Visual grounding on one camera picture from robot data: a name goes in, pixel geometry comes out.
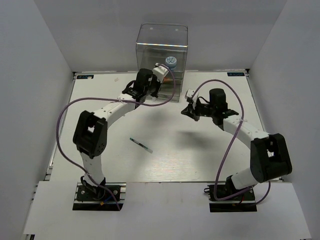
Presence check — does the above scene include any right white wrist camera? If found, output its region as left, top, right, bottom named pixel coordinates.
left=184, top=89, right=199, bottom=103

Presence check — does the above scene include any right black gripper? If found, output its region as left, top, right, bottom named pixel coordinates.
left=182, top=98, right=216, bottom=121

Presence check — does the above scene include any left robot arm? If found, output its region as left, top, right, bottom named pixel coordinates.
left=72, top=66, right=169, bottom=200

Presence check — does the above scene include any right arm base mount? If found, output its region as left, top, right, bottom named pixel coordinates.
left=203, top=184, right=257, bottom=213

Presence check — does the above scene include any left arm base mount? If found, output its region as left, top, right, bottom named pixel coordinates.
left=72, top=176, right=127, bottom=212

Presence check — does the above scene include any clear drawer organizer box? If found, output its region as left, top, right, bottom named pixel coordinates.
left=136, top=46, right=188, bottom=102

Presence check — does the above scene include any purple cable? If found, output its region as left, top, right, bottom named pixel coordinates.
left=55, top=64, right=177, bottom=210
left=193, top=79, right=272, bottom=205

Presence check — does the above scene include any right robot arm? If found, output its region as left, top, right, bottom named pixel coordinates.
left=181, top=88, right=293, bottom=200

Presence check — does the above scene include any orange cap highlighter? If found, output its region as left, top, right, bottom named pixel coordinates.
left=163, top=78, right=173, bottom=83

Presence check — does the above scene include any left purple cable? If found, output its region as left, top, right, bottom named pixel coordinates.
left=55, top=64, right=177, bottom=210

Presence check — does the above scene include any clear acrylic organizer lid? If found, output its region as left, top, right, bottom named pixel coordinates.
left=135, top=23, right=189, bottom=52

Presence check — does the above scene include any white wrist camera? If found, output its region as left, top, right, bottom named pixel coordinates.
left=152, top=63, right=169, bottom=83
left=184, top=89, right=199, bottom=103

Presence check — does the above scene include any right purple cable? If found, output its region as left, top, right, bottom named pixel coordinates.
left=193, top=79, right=272, bottom=205

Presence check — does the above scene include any blue cleaning gel jar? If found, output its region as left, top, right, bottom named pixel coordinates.
left=165, top=56, right=178, bottom=69

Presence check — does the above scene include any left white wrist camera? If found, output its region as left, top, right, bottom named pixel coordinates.
left=152, top=63, right=169, bottom=83

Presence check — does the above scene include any green ink gel pen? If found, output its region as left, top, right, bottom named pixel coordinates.
left=129, top=137, right=153, bottom=154

